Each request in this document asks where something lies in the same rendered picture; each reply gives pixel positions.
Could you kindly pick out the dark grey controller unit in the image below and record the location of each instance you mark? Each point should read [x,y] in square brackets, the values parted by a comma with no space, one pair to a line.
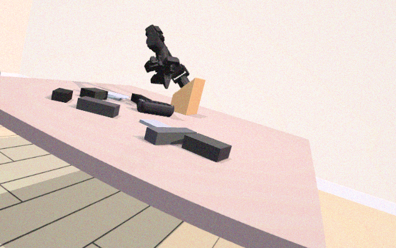
[154,107]

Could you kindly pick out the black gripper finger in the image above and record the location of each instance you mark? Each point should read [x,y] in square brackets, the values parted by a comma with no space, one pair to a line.
[167,75]
[161,79]

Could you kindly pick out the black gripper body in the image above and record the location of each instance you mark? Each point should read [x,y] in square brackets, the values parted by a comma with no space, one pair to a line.
[167,64]

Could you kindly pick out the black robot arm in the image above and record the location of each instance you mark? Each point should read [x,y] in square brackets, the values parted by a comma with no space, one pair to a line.
[155,42]

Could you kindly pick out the light grey flat rectangular panel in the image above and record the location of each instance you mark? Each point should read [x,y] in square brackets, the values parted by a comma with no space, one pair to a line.
[114,97]

